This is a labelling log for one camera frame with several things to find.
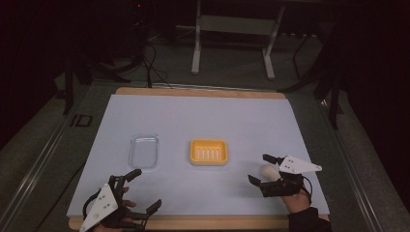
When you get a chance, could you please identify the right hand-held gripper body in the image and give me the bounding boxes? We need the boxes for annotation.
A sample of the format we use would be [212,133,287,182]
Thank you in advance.
[259,155,323,198]

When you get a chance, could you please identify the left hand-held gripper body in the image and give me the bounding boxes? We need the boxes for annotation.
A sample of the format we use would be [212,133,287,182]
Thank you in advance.
[78,174,150,232]

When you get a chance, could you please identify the white egg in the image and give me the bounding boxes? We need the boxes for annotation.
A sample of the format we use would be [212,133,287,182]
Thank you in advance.
[260,164,282,182]

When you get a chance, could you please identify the person's right hand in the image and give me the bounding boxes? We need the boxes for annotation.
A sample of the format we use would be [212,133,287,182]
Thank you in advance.
[280,188,312,215]

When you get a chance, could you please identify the person's left hand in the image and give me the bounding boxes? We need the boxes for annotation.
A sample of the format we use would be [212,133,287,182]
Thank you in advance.
[92,186,137,232]

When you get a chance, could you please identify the clear plastic container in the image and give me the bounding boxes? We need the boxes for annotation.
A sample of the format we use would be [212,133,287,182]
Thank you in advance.
[128,132,161,170]

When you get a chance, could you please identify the yellow soap dish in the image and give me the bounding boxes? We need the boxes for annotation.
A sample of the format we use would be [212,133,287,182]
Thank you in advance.
[189,138,229,166]

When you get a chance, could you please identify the pale blue table sheet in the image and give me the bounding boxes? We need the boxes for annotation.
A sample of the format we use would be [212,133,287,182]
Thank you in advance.
[66,93,331,218]

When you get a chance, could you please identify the black metal stand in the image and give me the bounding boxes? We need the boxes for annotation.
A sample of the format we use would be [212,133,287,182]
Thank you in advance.
[278,28,345,131]

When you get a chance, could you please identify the black tripod stand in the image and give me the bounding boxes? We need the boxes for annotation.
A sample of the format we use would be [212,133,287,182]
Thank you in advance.
[57,47,132,116]

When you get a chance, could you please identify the left hand-held gripper cable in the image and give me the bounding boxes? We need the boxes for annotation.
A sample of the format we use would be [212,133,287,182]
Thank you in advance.
[81,188,102,222]

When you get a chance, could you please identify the hand-held gripper cable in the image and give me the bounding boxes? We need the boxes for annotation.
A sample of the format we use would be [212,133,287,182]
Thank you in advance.
[81,188,102,222]
[301,175,314,206]

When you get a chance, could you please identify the right hand-held gripper cable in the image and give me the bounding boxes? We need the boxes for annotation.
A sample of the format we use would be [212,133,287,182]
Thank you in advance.
[301,175,314,206]

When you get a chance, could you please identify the metal floor rail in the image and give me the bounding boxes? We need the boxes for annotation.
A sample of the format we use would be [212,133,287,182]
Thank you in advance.
[0,105,81,232]
[322,100,385,232]

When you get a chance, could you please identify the black floor bracket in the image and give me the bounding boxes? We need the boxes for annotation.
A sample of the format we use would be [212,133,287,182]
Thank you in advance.
[70,113,94,128]

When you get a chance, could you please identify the black floor cables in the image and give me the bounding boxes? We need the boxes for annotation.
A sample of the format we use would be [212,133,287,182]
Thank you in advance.
[140,41,173,89]

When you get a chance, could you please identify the white metal stand frame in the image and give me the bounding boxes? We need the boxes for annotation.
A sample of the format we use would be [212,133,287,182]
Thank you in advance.
[190,0,287,81]

